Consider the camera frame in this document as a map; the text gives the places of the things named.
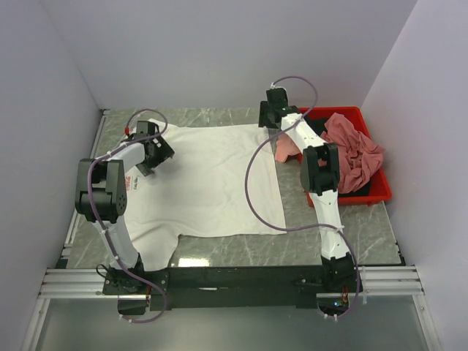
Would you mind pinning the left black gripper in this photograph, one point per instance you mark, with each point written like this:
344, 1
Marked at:
164, 153

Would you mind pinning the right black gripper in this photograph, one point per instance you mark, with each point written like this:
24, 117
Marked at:
262, 110

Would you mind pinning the white t shirt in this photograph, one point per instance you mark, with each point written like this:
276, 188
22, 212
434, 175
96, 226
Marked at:
220, 182

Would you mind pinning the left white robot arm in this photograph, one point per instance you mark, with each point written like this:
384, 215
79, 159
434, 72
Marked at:
101, 188

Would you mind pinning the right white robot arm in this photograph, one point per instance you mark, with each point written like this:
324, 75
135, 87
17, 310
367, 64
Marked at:
319, 174

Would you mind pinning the light pink t shirt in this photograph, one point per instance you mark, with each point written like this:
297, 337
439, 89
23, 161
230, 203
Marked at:
285, 147

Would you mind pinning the black t shirt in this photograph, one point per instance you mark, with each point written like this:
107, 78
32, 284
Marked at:
318, 126

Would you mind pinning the dusty pink t shirt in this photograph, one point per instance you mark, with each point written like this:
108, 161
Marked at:
352, 153

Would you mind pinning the black base beam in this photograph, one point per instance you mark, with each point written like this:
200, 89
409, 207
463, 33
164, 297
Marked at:
212, 287

